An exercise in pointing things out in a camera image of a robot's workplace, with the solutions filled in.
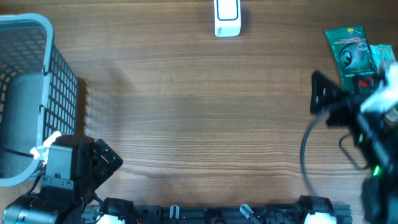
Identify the green snack bag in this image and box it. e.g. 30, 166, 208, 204
325, 26, 377, 93

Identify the light blue tissue pack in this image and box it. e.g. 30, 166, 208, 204
370, 44, 396, 72

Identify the small jar green lid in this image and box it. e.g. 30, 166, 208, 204
384, 106, 398, 128

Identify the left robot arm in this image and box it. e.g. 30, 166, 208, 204
2, 135, 140, 223

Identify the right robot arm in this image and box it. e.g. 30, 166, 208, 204
300, 70, 397, 223

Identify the white barcode scanner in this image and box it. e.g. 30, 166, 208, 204
213, 0, 241, 37

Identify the grey plastic shopping basket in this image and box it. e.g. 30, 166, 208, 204
1, 14, 79, 187

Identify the black left camera cable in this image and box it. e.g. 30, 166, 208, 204
0, 146, 35, 159

